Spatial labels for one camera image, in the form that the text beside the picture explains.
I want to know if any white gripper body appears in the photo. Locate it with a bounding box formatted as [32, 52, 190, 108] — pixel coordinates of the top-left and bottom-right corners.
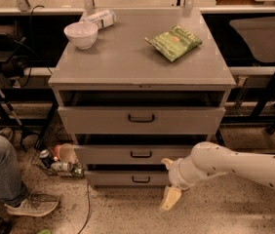
[168, 158, 194, 190]

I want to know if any grey drawer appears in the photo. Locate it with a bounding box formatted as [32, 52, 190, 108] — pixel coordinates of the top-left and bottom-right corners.
[59, 106, 225, 135]
[74, 145, 193, 165]
[85, 171, 170, 187]

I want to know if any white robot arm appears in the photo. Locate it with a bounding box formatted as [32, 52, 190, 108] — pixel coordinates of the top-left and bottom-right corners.
[160, 141, 275, 211]

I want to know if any grey bottom drawer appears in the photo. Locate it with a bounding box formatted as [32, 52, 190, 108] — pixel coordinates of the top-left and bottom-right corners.
[85, 171, 170, 187]

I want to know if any grey drawer cabinet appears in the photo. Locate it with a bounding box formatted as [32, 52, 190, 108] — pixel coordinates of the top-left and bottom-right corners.
[48, 7, 237, 190]

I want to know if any grey top drawer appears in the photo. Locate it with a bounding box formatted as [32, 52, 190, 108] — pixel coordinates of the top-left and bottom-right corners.
[59, 106, 225, 135]

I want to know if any silver green can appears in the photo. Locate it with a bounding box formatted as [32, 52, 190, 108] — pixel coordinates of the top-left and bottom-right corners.
[51, 161, 73, 172]

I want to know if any green chip bag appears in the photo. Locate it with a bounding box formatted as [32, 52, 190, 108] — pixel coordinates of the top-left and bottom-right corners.
[145, 25, 202, 62]

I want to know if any dark soda can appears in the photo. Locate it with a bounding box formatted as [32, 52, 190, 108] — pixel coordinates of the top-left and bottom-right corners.
[39, 149, 55, 169]

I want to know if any grey sneaker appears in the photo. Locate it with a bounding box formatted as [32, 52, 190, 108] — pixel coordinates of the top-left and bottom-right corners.
[5, 193, 59, 217]

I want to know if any white ceramic bowl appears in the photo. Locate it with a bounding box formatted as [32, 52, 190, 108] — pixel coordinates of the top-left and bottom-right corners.
[64, 21, 98, 50]

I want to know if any white plastic snack package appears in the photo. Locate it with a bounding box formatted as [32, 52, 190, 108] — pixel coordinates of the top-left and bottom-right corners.
[83, 10, 116, 29]

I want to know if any black office chair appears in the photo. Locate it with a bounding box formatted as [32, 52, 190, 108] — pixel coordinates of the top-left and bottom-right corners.
[229, 16, 275, 118]

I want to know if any black floor cable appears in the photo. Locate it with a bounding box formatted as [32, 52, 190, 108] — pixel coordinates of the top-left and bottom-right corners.
[77, 182, 92, 234]

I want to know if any wire basket of cans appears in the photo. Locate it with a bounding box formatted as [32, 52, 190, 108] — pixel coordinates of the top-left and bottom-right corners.
[31, 127, 84, 177]

